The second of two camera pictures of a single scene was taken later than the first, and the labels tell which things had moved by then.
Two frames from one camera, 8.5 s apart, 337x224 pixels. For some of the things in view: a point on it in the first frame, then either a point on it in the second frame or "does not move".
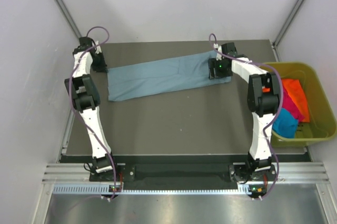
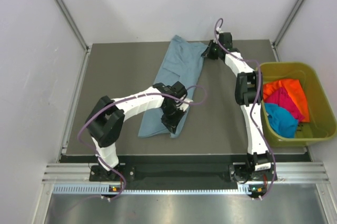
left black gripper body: [98, 63] to [171, 114]
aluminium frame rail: [283, 174] does not move
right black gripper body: [219, 66] to [214, 50]
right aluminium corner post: [274, 44] does not move
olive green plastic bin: [323, 124] does not move
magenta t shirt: [289, 104] does not move
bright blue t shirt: [285, 124] does not move
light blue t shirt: [184, 72] to [182, 63]
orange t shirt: [295, 89] does not move
